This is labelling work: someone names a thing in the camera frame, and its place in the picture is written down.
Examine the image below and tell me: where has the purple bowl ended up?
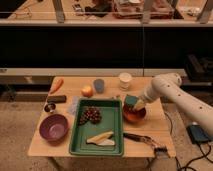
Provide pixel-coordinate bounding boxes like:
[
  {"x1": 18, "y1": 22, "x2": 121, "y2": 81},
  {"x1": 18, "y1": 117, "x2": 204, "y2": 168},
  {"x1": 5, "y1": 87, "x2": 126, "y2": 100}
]
[{"x1": 39, "y1": 114, "x2": 69, "y2": 142}]

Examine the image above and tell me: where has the bunch of dark grapes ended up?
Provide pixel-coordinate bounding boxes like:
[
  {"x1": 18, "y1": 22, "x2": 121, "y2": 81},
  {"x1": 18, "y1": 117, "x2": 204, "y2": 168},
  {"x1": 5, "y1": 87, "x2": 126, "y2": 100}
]
[{"x1": 79, "y1": 107, "x2": 102, "y2": 125}]

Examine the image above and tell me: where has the apple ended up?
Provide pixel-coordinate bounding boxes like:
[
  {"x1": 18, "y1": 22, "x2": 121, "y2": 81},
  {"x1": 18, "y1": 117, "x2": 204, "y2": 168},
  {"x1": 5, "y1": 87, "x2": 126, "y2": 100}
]
[{"x1": 81, "y1": 85, "x2": 93, "y2": 98}]

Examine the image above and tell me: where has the black rectangular block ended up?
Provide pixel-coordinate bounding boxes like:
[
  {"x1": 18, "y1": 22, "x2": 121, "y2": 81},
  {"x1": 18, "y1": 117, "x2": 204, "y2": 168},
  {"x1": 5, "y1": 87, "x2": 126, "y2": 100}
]
[{"x1": 47, "y1": 95, "x2": 67, "y2": 103}]

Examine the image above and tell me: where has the black handled knife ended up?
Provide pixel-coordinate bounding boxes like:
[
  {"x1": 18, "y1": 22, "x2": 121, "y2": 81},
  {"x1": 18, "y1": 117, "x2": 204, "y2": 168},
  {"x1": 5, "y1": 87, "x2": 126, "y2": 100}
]
[{"x1": 123, "y1": 133, "x2": 151, "y2": 142}]

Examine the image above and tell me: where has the small metal cup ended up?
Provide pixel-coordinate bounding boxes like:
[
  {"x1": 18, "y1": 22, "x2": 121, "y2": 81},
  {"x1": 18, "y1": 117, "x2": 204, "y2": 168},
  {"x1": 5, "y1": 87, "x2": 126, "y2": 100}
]
[{"x1": 44, "y1": 103, "x2": 56, "y2": 113}]

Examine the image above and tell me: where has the green plastic tray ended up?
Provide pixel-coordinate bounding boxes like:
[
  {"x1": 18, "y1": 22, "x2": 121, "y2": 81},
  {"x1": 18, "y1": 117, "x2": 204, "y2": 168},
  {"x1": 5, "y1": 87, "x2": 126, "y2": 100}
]
[{"x1": 69, "y1": 99, "x2": 124, "y2": 156}]

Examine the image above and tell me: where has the black table clamp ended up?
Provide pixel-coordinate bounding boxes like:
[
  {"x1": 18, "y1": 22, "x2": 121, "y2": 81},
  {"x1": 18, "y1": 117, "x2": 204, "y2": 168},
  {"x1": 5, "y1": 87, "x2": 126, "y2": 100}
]
[{"x1": 149, "y1": 140, "x2": 168, "y2": 156}]

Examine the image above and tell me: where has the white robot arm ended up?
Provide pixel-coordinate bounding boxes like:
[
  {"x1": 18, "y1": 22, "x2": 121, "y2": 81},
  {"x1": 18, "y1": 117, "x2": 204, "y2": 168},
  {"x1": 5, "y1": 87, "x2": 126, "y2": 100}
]
[{"x1": 133, "y1": 73, "x2": 213, "y2": 137}]

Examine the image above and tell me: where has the green sponge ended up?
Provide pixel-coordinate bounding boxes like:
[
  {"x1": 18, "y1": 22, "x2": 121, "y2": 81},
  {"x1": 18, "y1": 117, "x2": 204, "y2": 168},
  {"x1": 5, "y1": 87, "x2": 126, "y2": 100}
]
[{"x1": 124, "y1": 95, "x2": 138, "y2": 106}]

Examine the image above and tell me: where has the red bowl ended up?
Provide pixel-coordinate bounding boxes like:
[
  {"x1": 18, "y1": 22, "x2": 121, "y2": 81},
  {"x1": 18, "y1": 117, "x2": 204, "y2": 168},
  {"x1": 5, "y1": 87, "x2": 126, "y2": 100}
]
[{"x1": 123, "y1": 105, "x2": 146, "y2": 123}]

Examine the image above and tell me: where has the orange carrot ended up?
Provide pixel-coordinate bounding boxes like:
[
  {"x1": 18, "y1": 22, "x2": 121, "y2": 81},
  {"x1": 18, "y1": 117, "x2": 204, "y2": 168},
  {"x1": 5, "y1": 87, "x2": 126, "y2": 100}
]
[{"x1": 49, "y1": 79, "x2": 64, "y2": 94}]

